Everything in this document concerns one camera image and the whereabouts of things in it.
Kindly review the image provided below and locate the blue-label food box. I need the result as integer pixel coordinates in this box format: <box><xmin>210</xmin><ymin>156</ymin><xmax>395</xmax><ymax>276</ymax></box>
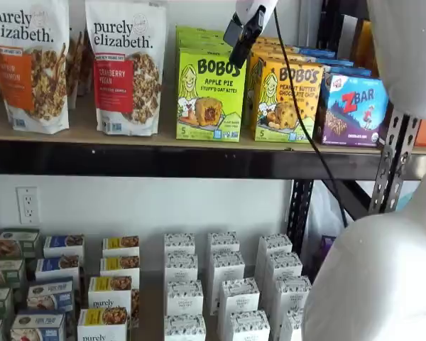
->
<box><xmin>26</xmin><ymin>278</ymin><xmax>75</xmax><ymax>313</ymax></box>
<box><xmin>43</xmin><ymin>234</ymin><xmax>85</xmax><ymax>262</ymax></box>
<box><xmin>34</xmin><ymin>254</ymin><xmax>81</xmax><ymax>283</ymax></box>
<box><xmin>9</xmin><ymin>311</ymin><xmax>67</xmax><ymax>341</ymax></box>

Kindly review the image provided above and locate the black metal shelf frame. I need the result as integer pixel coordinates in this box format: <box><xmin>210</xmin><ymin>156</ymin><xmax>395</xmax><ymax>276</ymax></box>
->
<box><xmin>0</xmin><ymin>0</ymin><xmax>418</xmax><ymax>259</ymax></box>

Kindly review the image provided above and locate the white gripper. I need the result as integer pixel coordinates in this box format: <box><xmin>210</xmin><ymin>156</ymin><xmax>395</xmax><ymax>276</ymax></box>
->
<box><xmin>229</xmin><ymin>0</ymin><xmax>280</xmax><ymax>70</ymax></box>

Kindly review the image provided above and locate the blue purple ZBar box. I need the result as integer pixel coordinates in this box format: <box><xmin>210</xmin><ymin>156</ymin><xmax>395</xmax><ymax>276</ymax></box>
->
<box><xmin>322</xmin><ymin>65</ymin><xmax>373</xmax><ymax>77</ymax></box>
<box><xmin>314</xmin><ymin>72</ymin><xmax>391</xmax><ymax>147</ymax></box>
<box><xmin>314</xmin><ymin>58</ymin><xmax>356</xmax><ymax>68</ymax></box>
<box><xmin>297</xmin><ymin>45</ymin><xmax>338</xmax><ymax>60</ymax></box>

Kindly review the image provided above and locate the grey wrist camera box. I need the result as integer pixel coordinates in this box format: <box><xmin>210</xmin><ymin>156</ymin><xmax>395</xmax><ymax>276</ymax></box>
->
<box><xmin>222</xmin><ymin>13</ymin><xmax>239</xmax><ymax>46</ymax></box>

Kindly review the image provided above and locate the yellow-label granola box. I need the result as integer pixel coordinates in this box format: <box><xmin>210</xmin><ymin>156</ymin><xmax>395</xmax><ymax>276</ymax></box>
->
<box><xmin>99</xmin><ymin>255</ymin><xmax>141</xmax><ymax>285</ymax></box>
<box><xmin>87</xmin><ymin>275</ymin><xmax>140</xmax><ymax>328</ymax></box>
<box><xmin>102</xmin><ymin>235</ymin><xmax>141</xmax><ymax>259</ymax></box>
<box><xmin>77</xmin><ymin>307</ymin><xmax>129</xmax><ymax>341</ymax></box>

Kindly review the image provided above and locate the wooden shelf board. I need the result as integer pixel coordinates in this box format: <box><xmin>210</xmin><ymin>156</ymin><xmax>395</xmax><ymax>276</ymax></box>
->
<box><xmin>21</xmin><ymin>230</ymin><xmax>306</xmax><ymax>341</ymax></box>
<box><xmin>0</xmin><ymin>85</ymin><xmax>384</xmax><ymax>156</ymax></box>

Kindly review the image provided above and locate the orange-label purely elizabeth bag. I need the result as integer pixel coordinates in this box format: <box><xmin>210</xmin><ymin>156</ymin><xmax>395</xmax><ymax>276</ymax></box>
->
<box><xmin>0</xmin><ymin>0</ymin><xmax>71</xmax><ymax>135</ymax></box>

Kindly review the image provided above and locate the white wall outlet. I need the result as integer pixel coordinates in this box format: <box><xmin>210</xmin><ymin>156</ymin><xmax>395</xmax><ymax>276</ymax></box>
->
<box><xmin>16</xmin><ymin>186</ymin><xmax>40</xmax><ymax>225</ymax></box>

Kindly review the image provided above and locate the red-label purely elizabeth bag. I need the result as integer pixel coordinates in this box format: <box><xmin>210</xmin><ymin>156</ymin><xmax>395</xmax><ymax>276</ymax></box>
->
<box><xmin>84</xmin><ymin>0</ymin><xmax>168</xmax><ymax>138</ymax></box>

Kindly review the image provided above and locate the purple snack box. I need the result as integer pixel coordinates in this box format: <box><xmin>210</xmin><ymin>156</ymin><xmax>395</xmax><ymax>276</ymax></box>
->
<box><xmin>318</xmin><ymin>235</ymin><xmax>337</xmax><ymax>259</ymax></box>

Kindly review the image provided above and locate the yellow Bobo's peanut butter box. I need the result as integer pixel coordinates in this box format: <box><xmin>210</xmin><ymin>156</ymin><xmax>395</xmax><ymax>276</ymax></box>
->
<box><xmin>250</xmin><ymin>45</ymin><xmax>308</xmax><ymax>67</ymax></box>
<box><xmin>244</xmin><ymin>56</ymin><xmax>324</xmax><ymax>144</ymax></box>
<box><xmin>253</xmin><ymin>36</ymin><xmax>299</xmax><ymax>49</ymax></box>

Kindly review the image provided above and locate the black cable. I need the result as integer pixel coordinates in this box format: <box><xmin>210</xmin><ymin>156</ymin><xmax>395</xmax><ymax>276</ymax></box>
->
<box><xmin>272</xmin><ymin>5</ymin><xmax>349</xmax><ymax>228</ymax></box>

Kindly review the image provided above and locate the purely elizabeth granola bag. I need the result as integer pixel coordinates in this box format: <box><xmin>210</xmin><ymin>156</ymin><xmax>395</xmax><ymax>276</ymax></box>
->
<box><xmin>65</xmin><ymin>26</ymin><xmax>93</xmax><ymax>107</ymax></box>

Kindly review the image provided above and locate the white floral print box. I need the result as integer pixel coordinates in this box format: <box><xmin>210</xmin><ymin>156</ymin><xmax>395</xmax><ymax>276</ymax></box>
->
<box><xmin>269</xmin><ymin>275</ymin><xmax>312</xmax><ymax>331</ymax></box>
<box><xmin>164</xmin><ymin>314</ymin><xmax>207</xmax><ymax>341</ymax></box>
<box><xmin>254</xmin><ymin>233</ymin><xmax>293</xmax><ymax>281</ymax></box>
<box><xmin>218</xmin><ymin>278</ymin><xmax>260</xmax><ymax>320</ymax></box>
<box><xmin>229</xmin><ymin>310</ymin><xmax>271</xmax><ymax>341</ymax></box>
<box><xmin>166</xmin><ymin>280</ymin><xmax>204</xmax><ymax>317</ymax></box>
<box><xmin>280</xmin><ymin>308</ymin><xmax>306</xmax><ymax>341</ymax></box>
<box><xmin>209</xmin><ymin>250</ymin><xmax>246</xmax><ymax>315</ymax></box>
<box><xmin>262</xmin><ymin>251</ymin><xmax>303</xmax><ymax>303</ymax></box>
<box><xmin>163</xmin><ymin>233</ymin><xmax>196</xmax><ymax>256</ymax></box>
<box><xmin>164</xmin><ymin>252</ymin><xmax>199</xmax><ymax>283</ymax></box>
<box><xmin>207</xmin><ymin>232</ymin><xmax>241</xmax><ymax>254</ymax></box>

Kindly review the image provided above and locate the translucent white plastic bag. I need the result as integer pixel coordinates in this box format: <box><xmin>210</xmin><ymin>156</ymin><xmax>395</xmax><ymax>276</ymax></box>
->
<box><xmin>310</xmin><ymin>180</ymin><xmax>345</xmax><ymax>249</ymax></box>

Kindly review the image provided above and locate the green Bobo's apple pie box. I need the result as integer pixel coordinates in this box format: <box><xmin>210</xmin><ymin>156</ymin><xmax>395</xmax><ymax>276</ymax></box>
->
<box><xmin>176</xmin><ymin>48</ymin><xmax>248</xmax><ymax>143</ymax></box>
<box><xmin>175</xmin><ymin>24</ymin><xmax>231</xmax><ymax>38</ymax></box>
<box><xmin>176</xmin><ymin>35</ymin><xmax>235</xmax><ymax>50</ymax></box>

